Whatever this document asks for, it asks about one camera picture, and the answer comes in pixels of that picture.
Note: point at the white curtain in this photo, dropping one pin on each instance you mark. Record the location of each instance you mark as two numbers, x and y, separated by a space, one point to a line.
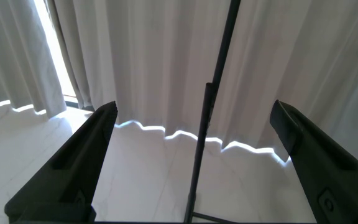
151 56
14 56

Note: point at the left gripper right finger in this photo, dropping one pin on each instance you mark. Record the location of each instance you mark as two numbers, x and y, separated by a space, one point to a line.
328 174

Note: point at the black clothes rack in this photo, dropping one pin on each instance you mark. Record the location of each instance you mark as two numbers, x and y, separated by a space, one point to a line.
204 124

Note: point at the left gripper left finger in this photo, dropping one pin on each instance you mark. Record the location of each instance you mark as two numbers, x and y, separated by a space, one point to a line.
64 174

